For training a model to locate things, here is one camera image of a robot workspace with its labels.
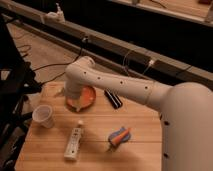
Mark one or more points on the white object on rail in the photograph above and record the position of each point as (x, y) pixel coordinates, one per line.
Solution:
(58, 15)

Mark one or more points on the orange ceramic bowl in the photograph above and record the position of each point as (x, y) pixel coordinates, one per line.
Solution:
(88, 94)

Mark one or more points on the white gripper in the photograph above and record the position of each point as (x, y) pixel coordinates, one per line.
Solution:
(77, 104)

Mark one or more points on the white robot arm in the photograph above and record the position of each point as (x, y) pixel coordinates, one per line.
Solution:
(185, 111)

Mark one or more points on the black chair frame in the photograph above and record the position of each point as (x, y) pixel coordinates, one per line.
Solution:
(17, 80)

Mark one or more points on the black rectangular box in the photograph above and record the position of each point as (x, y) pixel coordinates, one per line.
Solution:
(113, 99)

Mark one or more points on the white game remote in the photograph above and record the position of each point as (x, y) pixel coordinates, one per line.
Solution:
(73, 144)

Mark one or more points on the grey metal rail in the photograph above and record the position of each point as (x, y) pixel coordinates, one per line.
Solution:
(182, 47)

